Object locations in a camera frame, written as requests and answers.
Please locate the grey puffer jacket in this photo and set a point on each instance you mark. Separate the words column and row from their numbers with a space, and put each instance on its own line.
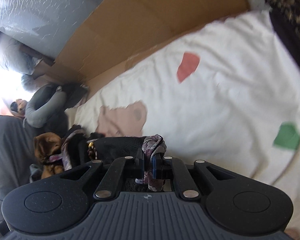
column 46, row 107

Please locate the dark grey garment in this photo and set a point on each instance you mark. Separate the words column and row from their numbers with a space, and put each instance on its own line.
column 17, row 149

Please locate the brown satin garment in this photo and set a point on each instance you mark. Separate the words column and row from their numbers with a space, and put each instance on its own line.
column 47, row 150

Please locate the brown cardboard sheet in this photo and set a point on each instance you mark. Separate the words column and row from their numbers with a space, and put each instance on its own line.
column 121, row 33

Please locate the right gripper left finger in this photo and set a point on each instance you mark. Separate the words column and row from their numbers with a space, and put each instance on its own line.
column 140, row 164

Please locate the cream cartoon print bedsheet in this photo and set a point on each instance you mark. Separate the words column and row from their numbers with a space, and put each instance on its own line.
column 228, row 93

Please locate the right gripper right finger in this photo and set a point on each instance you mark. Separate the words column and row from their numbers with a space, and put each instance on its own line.
column 157, row 164

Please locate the black skirt with floral lining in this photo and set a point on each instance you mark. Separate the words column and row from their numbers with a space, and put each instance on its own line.
column 78, row 149

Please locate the clear plastic wrapped bundle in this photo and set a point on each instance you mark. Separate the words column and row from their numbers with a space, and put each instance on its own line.
column 44, row 25

